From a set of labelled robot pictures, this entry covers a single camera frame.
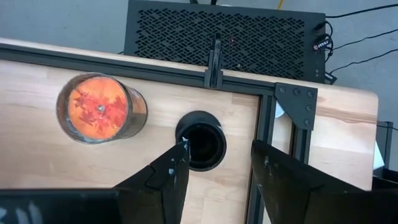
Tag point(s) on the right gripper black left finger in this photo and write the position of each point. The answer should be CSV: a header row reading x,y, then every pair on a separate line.
x,y
168,193

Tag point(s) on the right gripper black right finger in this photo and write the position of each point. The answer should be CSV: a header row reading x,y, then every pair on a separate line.
x,y
280,186

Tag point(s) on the black candlestick holder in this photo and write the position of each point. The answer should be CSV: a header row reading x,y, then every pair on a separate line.
x,y
203,146

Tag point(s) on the orange candle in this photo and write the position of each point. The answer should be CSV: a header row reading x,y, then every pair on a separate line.
x,y
101,107

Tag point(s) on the black corner bracket plate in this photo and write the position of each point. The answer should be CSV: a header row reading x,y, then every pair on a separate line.
x,y
297,102

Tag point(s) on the black rail clip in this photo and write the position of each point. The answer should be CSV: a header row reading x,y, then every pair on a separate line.
x,y
214,68

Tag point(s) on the black aluminium table frame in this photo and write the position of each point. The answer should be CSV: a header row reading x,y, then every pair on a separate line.
x,y
124,67

